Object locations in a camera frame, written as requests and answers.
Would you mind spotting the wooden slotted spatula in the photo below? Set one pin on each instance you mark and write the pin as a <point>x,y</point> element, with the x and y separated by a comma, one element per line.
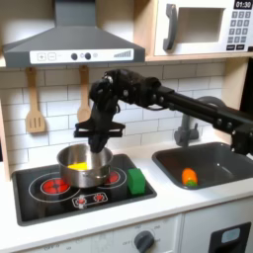
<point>35,122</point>

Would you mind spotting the light wooden shelf board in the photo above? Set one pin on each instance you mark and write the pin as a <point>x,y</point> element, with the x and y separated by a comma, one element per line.
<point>197,57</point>

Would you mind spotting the dark grey tap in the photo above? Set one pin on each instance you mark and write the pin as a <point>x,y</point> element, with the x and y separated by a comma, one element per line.
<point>185,133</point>

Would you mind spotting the steel pot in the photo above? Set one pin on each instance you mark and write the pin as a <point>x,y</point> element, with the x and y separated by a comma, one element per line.
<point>82,179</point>

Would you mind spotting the white toy microwave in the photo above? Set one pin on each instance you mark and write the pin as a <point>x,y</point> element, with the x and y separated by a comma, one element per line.
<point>197,48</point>

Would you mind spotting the grey oven knob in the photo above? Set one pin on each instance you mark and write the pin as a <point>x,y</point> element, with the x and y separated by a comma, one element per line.
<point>144,241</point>

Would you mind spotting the yellow block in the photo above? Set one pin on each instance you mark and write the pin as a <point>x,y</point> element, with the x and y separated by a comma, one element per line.
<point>78,166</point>

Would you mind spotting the wooden spoon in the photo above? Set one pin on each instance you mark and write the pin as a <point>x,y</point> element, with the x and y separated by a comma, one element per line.
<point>84,95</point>

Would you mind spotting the dark grey sink basin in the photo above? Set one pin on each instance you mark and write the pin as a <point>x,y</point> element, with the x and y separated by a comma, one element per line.
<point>210,161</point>

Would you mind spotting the black toy stove top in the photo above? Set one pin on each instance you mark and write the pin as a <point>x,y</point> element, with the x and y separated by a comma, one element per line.
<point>39,207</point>

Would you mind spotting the grey extractor hood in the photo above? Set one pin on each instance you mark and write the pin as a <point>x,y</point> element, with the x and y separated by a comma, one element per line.
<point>72,39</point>

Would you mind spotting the green block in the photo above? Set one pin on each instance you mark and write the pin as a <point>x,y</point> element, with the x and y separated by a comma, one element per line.
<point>136,182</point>

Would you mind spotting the orange toy carrot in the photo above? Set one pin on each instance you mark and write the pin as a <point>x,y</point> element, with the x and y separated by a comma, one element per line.
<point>189,176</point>

